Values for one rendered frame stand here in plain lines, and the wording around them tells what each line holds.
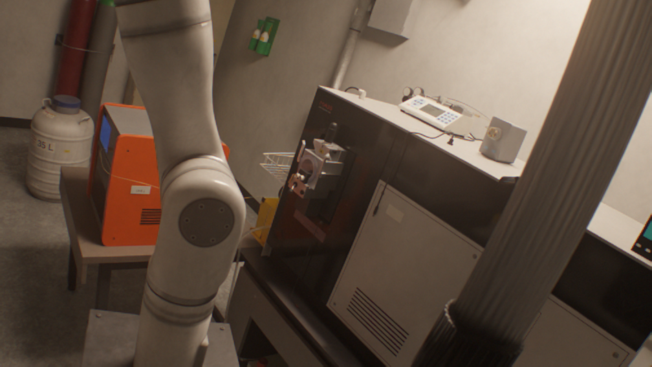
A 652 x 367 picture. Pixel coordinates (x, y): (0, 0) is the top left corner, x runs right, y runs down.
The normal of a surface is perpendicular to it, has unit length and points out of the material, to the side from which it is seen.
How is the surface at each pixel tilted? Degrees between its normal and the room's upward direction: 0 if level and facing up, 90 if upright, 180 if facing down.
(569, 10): 90
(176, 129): 114
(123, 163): 90
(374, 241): 90
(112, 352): 0
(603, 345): 90
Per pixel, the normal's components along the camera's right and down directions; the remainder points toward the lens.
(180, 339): 0.40, 0.40
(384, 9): -0.76, -0.05
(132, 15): -0.29, 0.46
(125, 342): 0.32, -0.90
